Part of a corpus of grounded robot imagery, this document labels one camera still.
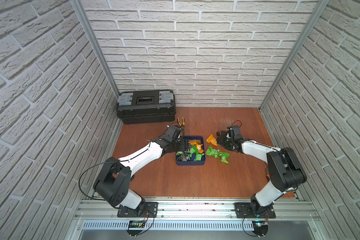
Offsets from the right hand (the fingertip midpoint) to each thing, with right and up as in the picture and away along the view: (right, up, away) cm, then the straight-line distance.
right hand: (219, 140), depth 96 cm
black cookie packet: (-24, -10, -8) cm, 27 cm away
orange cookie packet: (-17, -1, +1) cm, 17 cm away
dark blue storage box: (-18, -7, -4) cm, 20 cm away
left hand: (-22, -1, -10) cm, 24 cm away
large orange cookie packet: (-5, 0, +4) cm, 6 cm away
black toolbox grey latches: (-55, +22, +1) cm, 59 cm away
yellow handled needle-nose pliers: (-26, +9, +10) cm, 29 cm away
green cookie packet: (+1, -10, -5) cm, 11 cm away
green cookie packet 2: (-6, -7, -2) cm, 10 cm away
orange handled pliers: (+6, -6, -45) cm, 46 cm away
